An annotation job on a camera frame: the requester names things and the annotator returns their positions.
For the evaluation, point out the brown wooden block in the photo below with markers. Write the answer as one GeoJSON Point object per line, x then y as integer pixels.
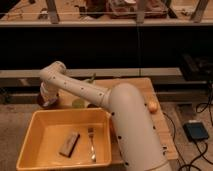
{"type": "Point", "coordinates": [69, 144]}

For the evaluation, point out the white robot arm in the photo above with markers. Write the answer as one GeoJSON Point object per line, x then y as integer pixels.
{"type": "Point", "coordinates": [138, 141]}

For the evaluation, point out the green cup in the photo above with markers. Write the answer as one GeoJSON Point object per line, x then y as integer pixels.
{"type": "Point", "coordinates": [78, 103]}

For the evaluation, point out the purple bowl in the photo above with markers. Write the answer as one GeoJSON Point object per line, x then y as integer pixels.
{"type": "Point", "coordinates": [47, 104]}

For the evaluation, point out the silver metal fork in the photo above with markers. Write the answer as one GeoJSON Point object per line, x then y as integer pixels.
{"type": "Point", "coordinates": [91, 137]}

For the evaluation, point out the black equipment box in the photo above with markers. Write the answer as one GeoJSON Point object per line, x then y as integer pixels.
{"type": "Point", "coordinates": [197, 68]}

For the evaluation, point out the black foot pedal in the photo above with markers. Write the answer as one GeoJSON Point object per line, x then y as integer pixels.
{"type": "Point", "coordinates": [195, 131]}

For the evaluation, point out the green vegetable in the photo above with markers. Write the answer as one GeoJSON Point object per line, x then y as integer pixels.
{"type": "Point", "coordinates": [91, 79]}

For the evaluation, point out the yellow onion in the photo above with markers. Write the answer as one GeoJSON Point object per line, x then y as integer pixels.
{"type": "Point", "coordinates": [152, 106]}

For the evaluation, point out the yellow plastic tub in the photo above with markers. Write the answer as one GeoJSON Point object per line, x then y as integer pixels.
{"type": "Point", "coordinates": [47, 132]}

